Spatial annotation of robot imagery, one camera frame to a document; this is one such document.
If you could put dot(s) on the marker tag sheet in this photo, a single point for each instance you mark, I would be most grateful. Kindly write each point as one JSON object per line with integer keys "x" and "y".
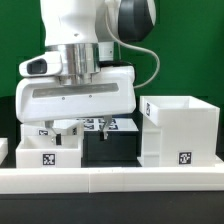
{"x": 117, "y": 124}

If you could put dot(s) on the white drawer cabinet box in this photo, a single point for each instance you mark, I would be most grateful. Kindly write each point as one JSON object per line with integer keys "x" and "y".
{"x": 178, "y": 131}

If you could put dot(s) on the white front border rail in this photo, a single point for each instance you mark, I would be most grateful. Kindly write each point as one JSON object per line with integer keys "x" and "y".
{"x": 97, "y": 180}

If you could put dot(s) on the white drawer tray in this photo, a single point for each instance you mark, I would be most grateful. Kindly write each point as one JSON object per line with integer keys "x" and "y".
{"x": 42, "y": 152}
{"x": 64, "y": 127}

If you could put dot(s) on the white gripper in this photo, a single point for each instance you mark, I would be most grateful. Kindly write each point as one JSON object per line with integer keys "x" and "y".
{"x": 41, "y": 97}

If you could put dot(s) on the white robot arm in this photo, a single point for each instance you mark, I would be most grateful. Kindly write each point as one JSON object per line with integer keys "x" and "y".
{"x": 77, "y": 77}

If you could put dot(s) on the white left border block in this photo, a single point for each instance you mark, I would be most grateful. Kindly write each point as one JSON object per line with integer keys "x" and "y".
{"x": 3, "y": 149}

